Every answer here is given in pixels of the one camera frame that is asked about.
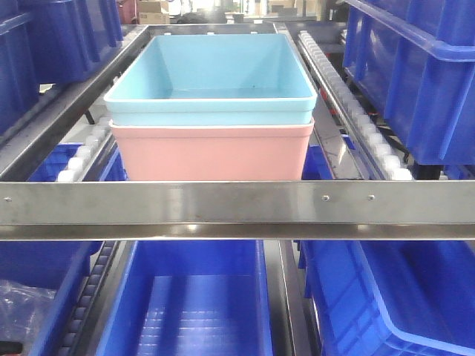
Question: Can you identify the upper left blue bin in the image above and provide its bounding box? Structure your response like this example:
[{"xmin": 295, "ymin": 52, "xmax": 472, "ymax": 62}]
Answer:
[{"xmin": 1, "ymin": 1, "xmax": 122, "ymax": 134}]

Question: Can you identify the white roller track left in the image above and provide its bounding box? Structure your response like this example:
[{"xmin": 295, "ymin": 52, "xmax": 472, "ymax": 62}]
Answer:
[{"xmin": 56, "ymin": 114, "xmax": 111, "ymax": 182}]

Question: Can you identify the stainless steel left shelf rack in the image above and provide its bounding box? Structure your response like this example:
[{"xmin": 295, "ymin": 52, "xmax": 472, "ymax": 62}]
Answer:
[{"xmin": 1, "ymin": 21, "xmax": 474, "ymax": 355}]

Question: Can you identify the cardboard box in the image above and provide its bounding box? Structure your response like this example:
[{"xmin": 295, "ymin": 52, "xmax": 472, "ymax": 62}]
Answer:
[{"xmin": 137, "ymin": 0, "xmax": 170, "ymax": 24}]

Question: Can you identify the lower middle blue bin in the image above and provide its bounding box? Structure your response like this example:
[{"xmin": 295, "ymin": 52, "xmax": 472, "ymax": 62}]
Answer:
[{"xmin": 96, "ymin": 240, "xmax": 273, "ymax": 355}]

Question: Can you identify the light blue plastic box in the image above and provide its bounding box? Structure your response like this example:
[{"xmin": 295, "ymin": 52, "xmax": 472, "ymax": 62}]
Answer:
[{"xmin": 105, "ymin": 33, "xmax": 317, "ymax": 126}]

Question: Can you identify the upper right blue bin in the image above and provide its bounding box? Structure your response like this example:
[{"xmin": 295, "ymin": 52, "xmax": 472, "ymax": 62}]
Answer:
[{"xmin": 344, "ymin": 1, "xmax": 474, "ymax": 165}]

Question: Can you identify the white roller track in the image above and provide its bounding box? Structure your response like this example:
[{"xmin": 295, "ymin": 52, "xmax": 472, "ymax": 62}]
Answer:
[
  {"xmin": 298, "ymin": 30, "xmax": 413, "ymax": 181},
  {"xmin": 56, "ymin": 114, "xmax": 111, "ymax": 182}
]

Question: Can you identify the pink plastic box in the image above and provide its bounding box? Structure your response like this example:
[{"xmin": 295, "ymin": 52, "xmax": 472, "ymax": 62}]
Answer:
[{"xmin": 111, "ymin": 121, "xmax": 314, "ymax": 181}]

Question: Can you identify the blue bin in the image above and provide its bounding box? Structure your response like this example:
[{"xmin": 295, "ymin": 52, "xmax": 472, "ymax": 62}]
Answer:
[
  {"xmin": 300, "ymin": 240, "xmax": 474, "ymax": 355},
  {"xmin": 96, "ymin": 240, "xmax": 273, "ymax": 355},
  {"xmin": 0, "ymin": 142, "xmax": 129, "ymax": 356},
  {"xmin": 344, "ymin": 1, "xmax": 474, "ymax": 165},
  {"xmin": 1, "ymin": 1, "xmax": 122, "ymax": 134}
]

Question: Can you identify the lower left blue bin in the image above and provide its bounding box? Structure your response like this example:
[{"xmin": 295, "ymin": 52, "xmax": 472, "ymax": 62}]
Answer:
[{"xmin": 0, "ymin": 142, "xmax": 129, "ymax": 356}]

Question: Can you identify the lower right blue bin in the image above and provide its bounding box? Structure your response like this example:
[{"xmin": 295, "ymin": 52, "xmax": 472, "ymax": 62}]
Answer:
[{"xmin": 300, "ymin": 240, "xmax": 474, "ymax": 355}]

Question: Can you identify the white roller track right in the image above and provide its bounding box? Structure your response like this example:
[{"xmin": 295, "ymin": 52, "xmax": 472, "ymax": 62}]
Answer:
[{"xmin": 298, "ymin": 30, "xmax": 413, "ymax": 181}]

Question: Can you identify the clear plastic bag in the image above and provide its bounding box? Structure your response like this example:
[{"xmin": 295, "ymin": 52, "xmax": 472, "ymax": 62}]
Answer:
[{"xmin": 1, "ymin": 280, "xmax": 56, "ymax": 346}]

